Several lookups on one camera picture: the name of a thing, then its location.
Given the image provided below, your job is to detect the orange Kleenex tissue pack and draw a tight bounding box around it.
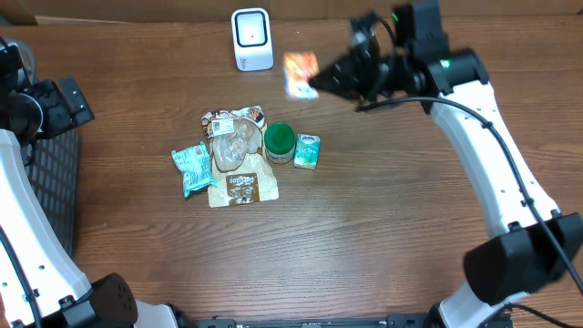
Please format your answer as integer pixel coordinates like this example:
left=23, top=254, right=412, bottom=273
left=283, top=51, right=319, bottom=101

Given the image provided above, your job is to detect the teal Kleenex tissue pack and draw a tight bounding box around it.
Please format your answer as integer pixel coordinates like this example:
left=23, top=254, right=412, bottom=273
left=293, top=134, right=321, bottom=169

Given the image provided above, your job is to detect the green lid jar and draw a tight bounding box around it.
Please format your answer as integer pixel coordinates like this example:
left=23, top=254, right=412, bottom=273
left=264, top=122, right=296, bottom=164

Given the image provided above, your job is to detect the teal snack packet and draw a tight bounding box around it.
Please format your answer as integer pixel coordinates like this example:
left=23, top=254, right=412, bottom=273
left=171, top=141, right=218, bottom=198

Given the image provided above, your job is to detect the clear snack bag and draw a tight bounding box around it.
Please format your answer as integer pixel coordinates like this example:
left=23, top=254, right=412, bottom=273
left=201, top=106, right=279, bottom=208

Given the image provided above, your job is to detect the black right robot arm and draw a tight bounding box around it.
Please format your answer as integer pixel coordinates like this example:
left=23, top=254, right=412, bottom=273
left=309, top=1, right=582, bottom=327

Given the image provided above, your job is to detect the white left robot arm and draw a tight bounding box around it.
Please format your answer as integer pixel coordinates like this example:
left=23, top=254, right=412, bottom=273
left=1, top=40, right=191, bottom=328

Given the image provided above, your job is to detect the white barcode scanner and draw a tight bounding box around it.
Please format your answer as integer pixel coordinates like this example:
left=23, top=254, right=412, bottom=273
left=230, top=7, right=274, bottom=72

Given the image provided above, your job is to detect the grey plastic basket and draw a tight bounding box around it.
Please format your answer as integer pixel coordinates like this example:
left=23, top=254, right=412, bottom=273
left=21, top=128, right=81, bottom=257

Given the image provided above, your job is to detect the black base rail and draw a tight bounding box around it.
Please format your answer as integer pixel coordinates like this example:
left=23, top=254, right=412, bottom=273
left=189, top=313, right=426, bottom=328

